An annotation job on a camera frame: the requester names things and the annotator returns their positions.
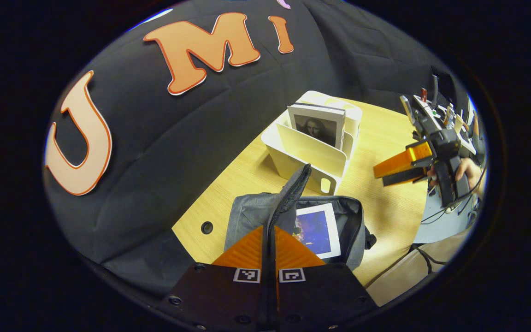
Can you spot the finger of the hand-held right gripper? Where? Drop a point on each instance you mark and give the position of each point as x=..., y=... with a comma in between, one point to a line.
x=404, y=177
x=399, y=161

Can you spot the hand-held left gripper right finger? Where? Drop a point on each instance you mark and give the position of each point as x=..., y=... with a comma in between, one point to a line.
x=325, y=295

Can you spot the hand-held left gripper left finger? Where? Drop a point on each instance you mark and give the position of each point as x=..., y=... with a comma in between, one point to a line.
x=210, y=295

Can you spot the blue cover book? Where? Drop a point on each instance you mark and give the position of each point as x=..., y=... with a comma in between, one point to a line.
x=318, y=230

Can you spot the grey schoolbag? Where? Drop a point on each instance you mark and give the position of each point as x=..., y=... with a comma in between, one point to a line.
x=251, y=216

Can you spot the portrait cover book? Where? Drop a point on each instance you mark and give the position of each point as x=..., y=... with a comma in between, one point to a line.
x=316, y=127

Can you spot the white bookshelf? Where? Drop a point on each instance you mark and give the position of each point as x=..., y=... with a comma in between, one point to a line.
x=307, y=152

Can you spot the cluttered white desk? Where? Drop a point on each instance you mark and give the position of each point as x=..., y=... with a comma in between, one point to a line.
x=467, y=144

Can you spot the person's beige trouser leg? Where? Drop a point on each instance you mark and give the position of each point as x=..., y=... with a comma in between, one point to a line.
x=399, y=281

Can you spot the black backdrop cloth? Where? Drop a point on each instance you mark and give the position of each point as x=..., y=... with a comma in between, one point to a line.
x=178, y=152

